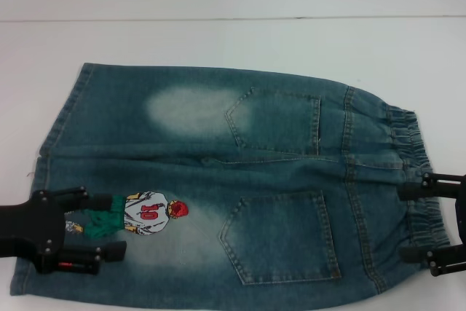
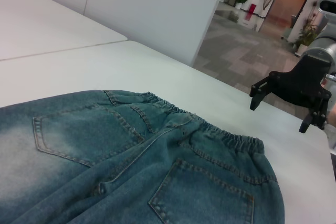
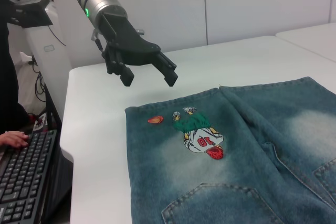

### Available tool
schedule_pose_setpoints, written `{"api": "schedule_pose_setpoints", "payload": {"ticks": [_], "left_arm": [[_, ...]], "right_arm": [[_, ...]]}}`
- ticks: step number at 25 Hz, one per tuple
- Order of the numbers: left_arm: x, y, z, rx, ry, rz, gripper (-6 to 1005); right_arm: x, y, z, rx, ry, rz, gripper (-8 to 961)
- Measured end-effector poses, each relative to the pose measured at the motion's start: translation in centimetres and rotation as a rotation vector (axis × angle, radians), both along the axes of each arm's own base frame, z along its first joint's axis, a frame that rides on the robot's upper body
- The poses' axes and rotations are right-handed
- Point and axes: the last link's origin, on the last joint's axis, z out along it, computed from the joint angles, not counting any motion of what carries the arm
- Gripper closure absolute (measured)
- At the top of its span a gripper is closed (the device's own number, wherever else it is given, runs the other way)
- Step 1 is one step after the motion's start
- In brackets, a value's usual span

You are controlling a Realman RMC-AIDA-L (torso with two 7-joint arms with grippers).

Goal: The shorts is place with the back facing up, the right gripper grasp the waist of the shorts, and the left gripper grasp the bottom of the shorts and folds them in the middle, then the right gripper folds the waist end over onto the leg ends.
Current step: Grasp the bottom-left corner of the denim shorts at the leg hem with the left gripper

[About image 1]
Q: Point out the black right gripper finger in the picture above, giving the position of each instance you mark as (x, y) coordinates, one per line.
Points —
(426, 189)
(422, 255)

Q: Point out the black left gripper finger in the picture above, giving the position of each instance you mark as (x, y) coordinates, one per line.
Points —
(91, 256)
(92, 203)

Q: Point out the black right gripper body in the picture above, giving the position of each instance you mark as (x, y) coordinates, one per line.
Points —
(461, 216)

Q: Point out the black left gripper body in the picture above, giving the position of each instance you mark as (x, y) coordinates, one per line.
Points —
(32, 227)

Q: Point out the blue denim shorts with patch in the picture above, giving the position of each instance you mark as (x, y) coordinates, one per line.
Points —
(276, 180)

